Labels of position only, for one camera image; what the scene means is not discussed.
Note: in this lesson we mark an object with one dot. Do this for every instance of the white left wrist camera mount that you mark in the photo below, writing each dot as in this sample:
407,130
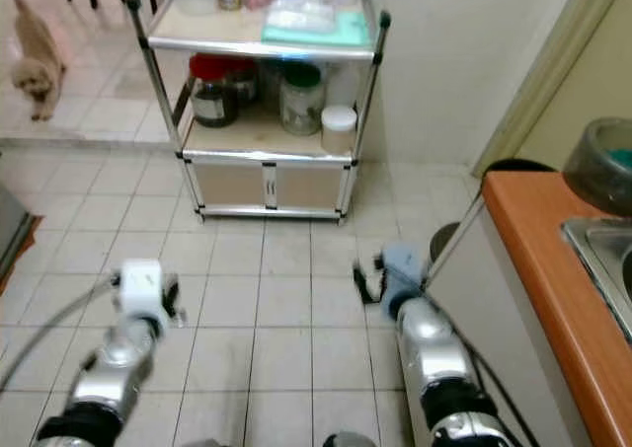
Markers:
141,287

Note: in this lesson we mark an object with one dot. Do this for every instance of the white round container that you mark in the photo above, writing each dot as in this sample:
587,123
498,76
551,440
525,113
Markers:
339,131

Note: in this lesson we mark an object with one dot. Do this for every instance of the metal frame shelf cart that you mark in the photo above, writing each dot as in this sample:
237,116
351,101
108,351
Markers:
262,156

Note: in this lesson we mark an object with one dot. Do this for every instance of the grey right robot foot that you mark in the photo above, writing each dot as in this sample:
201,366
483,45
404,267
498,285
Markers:
349,440

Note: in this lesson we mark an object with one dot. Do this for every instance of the olive door frame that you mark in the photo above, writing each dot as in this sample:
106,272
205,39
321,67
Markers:
543,72

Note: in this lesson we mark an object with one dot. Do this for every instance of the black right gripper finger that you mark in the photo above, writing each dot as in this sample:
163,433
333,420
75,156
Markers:
382,260
366,283

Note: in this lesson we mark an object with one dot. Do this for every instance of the beige curly dog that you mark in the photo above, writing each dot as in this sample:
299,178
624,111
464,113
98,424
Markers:
39,62

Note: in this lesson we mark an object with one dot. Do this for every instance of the teal cloth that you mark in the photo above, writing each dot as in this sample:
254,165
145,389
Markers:
351,31

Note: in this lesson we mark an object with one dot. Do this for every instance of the orange topped kitchen counter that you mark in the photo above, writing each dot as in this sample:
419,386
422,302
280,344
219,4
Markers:
484,299

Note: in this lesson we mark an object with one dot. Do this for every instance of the green lid glass jar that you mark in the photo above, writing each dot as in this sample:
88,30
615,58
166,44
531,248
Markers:
301,107

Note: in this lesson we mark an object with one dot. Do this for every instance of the dark glass jar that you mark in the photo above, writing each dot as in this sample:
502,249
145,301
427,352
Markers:
245,82

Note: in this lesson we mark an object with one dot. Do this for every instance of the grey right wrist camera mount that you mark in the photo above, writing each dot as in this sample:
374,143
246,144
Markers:
405,266

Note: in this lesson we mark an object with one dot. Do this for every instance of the red lid glass jar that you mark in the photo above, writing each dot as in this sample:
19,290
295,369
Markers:
214,102

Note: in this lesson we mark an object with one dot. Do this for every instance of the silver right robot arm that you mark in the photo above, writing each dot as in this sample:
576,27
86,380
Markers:
430,348

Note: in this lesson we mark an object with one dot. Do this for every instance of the grey metal pot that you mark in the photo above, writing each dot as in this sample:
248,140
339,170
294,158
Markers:
592,181

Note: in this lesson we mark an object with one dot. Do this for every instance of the clear plastic bag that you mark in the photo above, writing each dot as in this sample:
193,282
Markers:
301,15

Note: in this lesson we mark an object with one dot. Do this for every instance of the black round bin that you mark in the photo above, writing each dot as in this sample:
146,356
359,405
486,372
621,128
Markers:
518,164

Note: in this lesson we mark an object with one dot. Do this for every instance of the stainless steel sink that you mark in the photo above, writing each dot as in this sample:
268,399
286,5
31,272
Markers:
602,260

